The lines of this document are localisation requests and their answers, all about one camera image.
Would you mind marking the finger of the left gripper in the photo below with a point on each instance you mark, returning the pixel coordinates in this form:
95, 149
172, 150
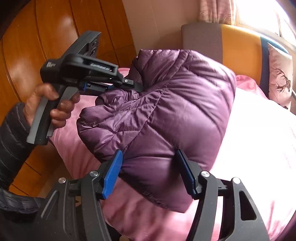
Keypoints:
94, 86

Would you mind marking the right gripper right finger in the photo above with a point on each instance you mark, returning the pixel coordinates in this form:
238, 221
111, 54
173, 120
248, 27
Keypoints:
241, 219

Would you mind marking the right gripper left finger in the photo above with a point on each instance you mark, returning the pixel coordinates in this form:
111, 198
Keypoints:
72, 209

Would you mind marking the purple puffer jacket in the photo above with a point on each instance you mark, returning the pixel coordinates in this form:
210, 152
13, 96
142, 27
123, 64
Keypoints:
186, 104

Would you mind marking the black sleeved left forearm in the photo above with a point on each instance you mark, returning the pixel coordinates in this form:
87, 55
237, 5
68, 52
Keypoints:
17, 212

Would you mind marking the person's left hand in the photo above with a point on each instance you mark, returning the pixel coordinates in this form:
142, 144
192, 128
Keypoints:
60, 115

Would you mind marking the wooden wardrobe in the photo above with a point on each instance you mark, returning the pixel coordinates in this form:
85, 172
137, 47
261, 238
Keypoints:
45, 30

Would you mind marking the pink bed cover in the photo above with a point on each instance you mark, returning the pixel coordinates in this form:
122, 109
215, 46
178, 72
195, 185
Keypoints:
258, 147

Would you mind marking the deer print pillow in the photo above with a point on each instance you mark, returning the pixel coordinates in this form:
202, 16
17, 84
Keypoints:
280, 76

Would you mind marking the pink left curtain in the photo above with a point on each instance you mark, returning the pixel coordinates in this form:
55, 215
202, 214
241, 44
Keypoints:
217, 11

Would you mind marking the grey yellow blue headboard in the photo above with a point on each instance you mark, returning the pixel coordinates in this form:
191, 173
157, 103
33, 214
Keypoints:
242, 50

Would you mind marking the window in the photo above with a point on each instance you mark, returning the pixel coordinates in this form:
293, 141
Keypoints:
266, 16

